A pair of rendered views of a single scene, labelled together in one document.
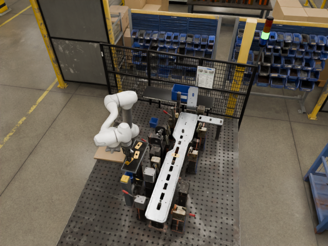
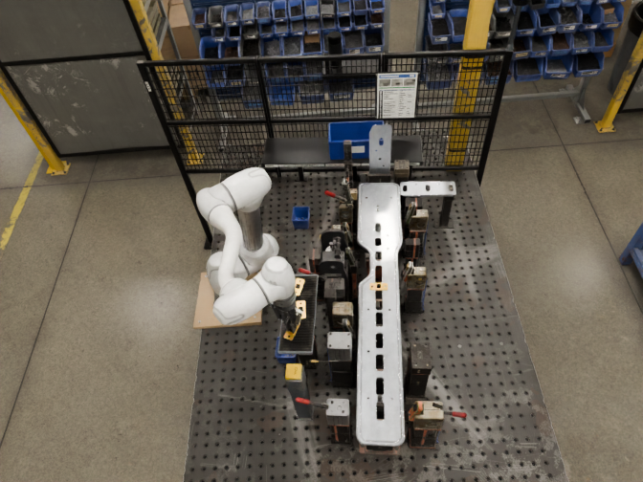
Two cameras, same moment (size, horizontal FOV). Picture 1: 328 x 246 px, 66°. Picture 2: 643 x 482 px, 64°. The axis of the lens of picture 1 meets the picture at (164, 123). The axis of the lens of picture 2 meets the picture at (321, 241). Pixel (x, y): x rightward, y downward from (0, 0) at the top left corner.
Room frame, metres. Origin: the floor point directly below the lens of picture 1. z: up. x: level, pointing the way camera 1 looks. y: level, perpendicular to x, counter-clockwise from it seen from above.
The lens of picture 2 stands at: (0.38, 0.28, 3.03)
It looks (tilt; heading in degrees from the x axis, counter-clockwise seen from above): 52 degrees down; 353
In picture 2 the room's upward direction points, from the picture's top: 7 degrees counter-clockwise
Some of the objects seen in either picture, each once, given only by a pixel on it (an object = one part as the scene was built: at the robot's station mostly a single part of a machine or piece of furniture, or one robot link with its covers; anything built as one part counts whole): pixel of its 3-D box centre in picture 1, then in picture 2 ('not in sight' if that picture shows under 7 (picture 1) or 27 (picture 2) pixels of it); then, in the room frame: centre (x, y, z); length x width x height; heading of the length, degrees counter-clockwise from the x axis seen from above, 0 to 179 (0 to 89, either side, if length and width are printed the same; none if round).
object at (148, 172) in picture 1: (150, 183); (341, 361); (1.34, 0.13, 0.90); 0.13 x 0.10 x 0.41; 74
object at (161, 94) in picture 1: (177, 97); (342, 151); (2.53, -0.18, 1.02); 0.90 x 0.22 x 0.03; 74
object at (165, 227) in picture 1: (157, 219); (380, 436); (1.00, 0.06, 0.84); 0.18 x 0.06 x 0.29; 74
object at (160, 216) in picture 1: (175, 157); (380, 291); (1.59, -0.12, 1.00); 1.38 x 0.22 x 0.02; 164
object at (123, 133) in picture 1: (123, 132); (275, 278); (1.37, 0.32, 1.60); 0.13 x 0.11 x 0.16; 113
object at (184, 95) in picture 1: (184, 93); (356, 140); (2.51, -0.26, 1.10); 0.30 x 0.17 x 0.13; 76
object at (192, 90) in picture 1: (192, 98); (380, 150); (2.31, -0.33, 1.17); 0.12 x 0.01 x 0.34; 74
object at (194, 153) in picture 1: (192, 162); (414, 291); (1.62, -0.30, 0.87); 0.12 x 0.09 x 0.35; 74
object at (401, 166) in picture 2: (199, 118); (400, 187); (2.28, -0.45, 0.88); 0.08 x 0.08 x 0.36; 74
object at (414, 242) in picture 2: (195, 148); (410, 258); (1.82, -0.36, 0.84); 0.11 x 0.08 x 0.29; 74
